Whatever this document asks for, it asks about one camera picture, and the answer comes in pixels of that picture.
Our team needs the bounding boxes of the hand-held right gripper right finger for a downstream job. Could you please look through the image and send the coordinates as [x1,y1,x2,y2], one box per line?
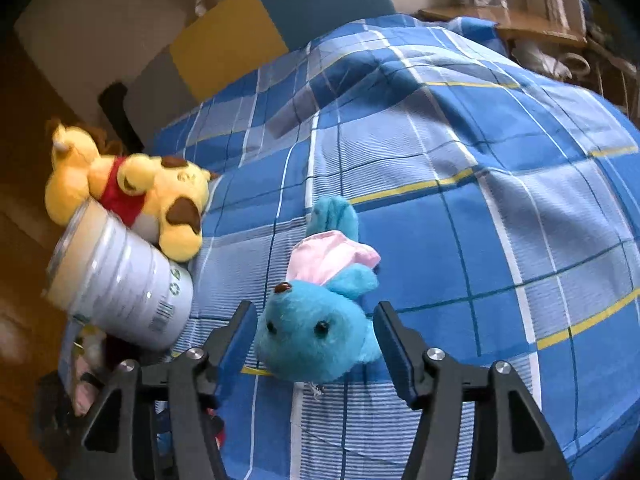
[372,301,574,480]

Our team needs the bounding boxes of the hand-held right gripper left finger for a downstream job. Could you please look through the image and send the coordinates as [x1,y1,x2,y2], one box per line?
[62,300,261,480]

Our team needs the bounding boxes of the blue plush toy pink dress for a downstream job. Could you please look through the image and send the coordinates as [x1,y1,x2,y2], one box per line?
[254,195,382,382]

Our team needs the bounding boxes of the white metal powder can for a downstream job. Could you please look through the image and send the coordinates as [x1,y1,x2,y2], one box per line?
[43,197,195,352]

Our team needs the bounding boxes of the blue plaid bed sheet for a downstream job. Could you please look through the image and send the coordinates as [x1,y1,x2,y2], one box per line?
[145,15,640,480]

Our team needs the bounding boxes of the yellow giraffe plush toy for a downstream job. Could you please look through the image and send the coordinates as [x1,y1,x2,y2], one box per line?
[44,119,221,263]

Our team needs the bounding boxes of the wooden wardrobe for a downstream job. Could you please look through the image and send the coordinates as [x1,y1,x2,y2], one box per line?
[0,25,132,480]

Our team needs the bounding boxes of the wooden desk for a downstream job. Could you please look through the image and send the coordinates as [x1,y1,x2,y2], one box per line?
[417,7,589,46]

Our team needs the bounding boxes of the white cable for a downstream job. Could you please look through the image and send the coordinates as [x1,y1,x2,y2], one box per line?
[564,54,592,80]

